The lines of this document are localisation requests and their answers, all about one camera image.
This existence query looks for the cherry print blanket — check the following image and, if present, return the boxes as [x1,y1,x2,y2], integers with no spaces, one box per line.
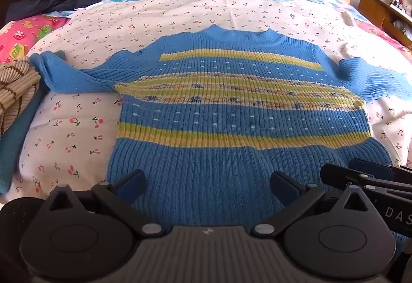
[18,0,412,197]

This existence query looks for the plush toys on shelf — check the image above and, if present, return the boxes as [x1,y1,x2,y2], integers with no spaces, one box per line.
[390,0,412,17]

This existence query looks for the beige striped garment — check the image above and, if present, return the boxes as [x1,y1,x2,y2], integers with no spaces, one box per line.
[0,56,41,136]

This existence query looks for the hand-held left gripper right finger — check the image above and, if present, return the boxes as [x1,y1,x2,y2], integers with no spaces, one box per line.
[250,170,371,237]

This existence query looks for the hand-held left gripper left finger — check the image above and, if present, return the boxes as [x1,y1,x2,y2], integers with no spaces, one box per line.
[48,169,165,237]

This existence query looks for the white cloth in shelf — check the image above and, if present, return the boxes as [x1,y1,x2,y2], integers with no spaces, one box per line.
[393,19,412,41]

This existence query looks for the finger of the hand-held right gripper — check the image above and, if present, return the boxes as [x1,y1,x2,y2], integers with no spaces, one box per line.
[320,163,412,204]
[349,158,412,181]

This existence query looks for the wooden bedside shelf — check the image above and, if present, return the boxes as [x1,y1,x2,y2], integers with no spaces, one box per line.
[357,0,412,51]

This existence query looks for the blue striped knit sweater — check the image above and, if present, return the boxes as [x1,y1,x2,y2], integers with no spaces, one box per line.
[29,25,412,254]

